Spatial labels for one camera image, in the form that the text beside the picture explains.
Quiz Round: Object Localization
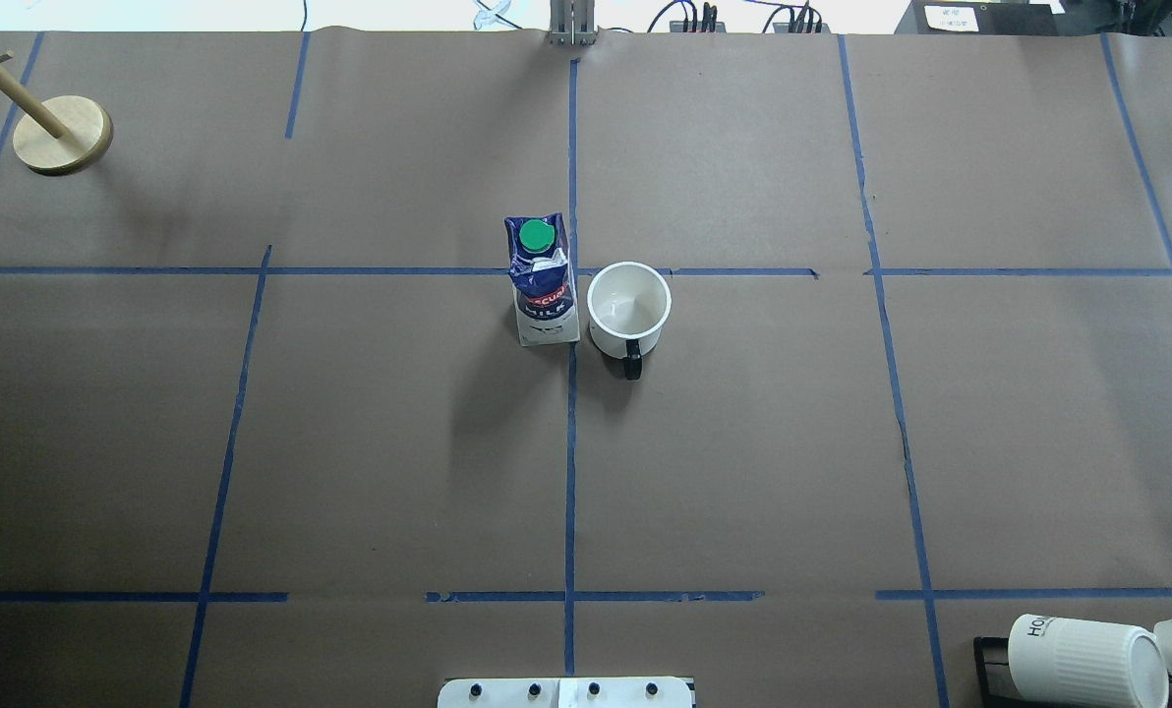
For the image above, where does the wooden mug tree stand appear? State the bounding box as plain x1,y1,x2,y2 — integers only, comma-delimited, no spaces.
0,53,114,176

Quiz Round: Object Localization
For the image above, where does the white ribbed mug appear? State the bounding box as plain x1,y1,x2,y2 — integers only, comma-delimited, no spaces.
1007,614,1170,707

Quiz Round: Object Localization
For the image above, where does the black box with label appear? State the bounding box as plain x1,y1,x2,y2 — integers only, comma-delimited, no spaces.
895,1,1059,36

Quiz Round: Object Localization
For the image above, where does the blue white milk carton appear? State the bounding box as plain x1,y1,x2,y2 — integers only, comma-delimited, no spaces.
503,213,581,348

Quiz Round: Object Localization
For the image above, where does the white smiley face mug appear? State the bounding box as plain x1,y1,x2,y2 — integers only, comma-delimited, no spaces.
586,261,673,382

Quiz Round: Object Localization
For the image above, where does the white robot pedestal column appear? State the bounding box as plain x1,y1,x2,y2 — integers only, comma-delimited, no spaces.
437,676,697,707

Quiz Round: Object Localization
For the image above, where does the aluminium frame post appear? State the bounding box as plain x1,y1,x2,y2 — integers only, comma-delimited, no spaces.
547,0,599,46

